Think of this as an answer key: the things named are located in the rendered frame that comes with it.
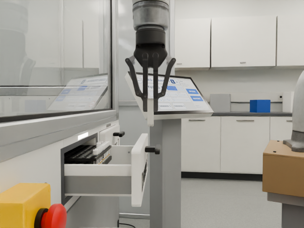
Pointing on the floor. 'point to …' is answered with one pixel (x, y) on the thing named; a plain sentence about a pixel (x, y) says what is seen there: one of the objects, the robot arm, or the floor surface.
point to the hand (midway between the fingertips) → (150, 112)
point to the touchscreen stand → (165, 174)
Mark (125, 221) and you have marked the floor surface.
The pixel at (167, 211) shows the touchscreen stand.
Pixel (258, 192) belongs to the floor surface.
